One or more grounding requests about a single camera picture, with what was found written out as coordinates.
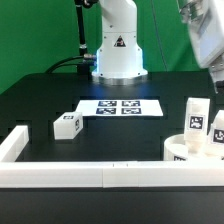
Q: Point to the white U-shaped fence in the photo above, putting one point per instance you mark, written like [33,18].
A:
[15,174]

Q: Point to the white paper marker sheet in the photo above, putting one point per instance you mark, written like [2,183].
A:
[134,107]

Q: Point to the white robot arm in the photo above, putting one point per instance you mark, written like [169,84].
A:
[167,35]

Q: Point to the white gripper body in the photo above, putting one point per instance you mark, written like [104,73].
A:
[206,31]

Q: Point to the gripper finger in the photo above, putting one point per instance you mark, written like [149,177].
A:
[216,71]

